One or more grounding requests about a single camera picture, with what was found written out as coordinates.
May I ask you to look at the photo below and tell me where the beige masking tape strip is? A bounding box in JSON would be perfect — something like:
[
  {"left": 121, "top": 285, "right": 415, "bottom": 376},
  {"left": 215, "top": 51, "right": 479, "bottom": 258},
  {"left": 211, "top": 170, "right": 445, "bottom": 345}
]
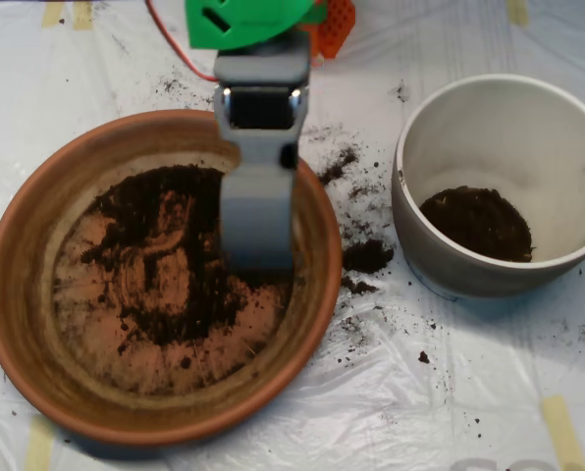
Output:
[
  {"left": 73, "top": 2, "right": 95, "bottom": 31},
  {"left": 540, "top": 395, "right": 585, "bottom": 471},
  {"left": 41, "top": 2, "right": 63, "bottom": 28},
  {"left": 25, "top": 416, "right": 56, "bottom": 471},
  {"left": 506, "top": 0, "right": 530, "bottom": 26}
]

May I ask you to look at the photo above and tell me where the flat spilled soil clump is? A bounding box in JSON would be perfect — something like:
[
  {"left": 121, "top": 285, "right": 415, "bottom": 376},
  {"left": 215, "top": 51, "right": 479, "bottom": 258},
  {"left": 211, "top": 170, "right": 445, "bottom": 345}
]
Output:
[{"left": 341, "top": 277, "right": 380, "bottom": 295}]

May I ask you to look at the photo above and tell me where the elongated spilled soil clump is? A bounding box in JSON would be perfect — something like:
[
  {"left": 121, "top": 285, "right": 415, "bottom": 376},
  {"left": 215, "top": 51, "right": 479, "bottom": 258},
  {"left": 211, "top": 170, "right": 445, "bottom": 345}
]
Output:
[{"left": 319, "top": 149, "right": 360, "bottom": 185}]

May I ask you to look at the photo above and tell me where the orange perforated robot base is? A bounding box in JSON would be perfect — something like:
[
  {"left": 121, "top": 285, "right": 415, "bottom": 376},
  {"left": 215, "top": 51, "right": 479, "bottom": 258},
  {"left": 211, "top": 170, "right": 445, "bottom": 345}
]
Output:
[{"left": 301, "top": 0, "right": 357, "bottom": 60}]

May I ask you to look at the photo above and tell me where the terracotta clay bowl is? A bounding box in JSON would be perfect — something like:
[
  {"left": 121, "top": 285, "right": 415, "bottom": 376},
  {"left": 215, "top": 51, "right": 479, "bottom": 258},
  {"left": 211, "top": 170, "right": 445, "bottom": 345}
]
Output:
[{"left": 0, "top": 108, "right": 344, "bottom": 447}]

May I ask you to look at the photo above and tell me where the red white servo cable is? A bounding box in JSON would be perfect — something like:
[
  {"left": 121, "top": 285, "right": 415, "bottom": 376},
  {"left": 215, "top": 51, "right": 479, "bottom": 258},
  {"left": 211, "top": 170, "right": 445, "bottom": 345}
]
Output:
[{"left": 144, "top": 0, "right": 219, "bottom": 83}]

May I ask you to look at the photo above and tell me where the white ceramic pot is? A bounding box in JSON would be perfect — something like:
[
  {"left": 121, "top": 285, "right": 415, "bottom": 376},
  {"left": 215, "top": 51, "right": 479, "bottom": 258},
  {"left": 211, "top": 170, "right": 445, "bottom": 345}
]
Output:
[{"left": 391, "top": 73, "right": 585, "bottom": 301}]

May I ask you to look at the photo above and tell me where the dark soil heap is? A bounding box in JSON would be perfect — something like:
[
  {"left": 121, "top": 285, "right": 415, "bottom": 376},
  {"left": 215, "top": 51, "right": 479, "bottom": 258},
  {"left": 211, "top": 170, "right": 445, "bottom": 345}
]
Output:
[{"left": 418, "top": 184, "right": 533, "bottom": 264}]

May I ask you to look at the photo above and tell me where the clear plastic cover sheet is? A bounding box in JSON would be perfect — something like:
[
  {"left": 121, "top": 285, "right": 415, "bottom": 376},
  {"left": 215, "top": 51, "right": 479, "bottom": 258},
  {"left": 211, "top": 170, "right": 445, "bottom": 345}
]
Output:
[{"left": 0, "top": 0, "right": 585, "bottom": 471}]

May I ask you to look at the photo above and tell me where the dark soil pile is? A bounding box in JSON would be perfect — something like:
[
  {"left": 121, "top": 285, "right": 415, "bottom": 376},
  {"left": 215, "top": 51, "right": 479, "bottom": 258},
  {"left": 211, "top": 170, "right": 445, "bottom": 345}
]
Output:
[{"left": 79, "top": 164, "right": 293, "bottom": 357}]

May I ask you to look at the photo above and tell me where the large spilled soil clump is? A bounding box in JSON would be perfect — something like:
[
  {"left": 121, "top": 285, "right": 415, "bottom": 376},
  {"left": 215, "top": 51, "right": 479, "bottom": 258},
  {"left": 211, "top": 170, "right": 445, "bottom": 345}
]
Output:
[{"left": 341, "top": 238, "right": 396, "bottom": 274}]

